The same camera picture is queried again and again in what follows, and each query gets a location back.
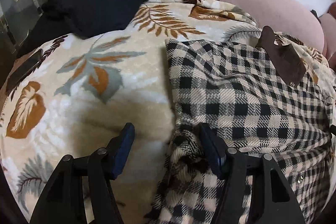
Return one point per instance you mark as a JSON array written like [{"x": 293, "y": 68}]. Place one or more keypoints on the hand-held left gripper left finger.
[{"x": 123, "y": 150}]

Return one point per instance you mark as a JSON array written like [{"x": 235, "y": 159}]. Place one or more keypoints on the small black clip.
[{"x": 314, "y": 14}]

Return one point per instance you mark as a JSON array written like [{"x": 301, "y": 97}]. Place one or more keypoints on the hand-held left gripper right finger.
[{"x": 211, "y": 145}]

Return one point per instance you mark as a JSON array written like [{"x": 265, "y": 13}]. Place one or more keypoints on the leaf print blanket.
[{"x": 92, "y": 98}]

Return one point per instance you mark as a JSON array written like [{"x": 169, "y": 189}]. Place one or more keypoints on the checked coat with brown collar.
[{"x": 236, "y": 98}]

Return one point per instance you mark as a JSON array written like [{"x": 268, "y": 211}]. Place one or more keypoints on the glass cabinet door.
[{"x": 18, "y": 3}]

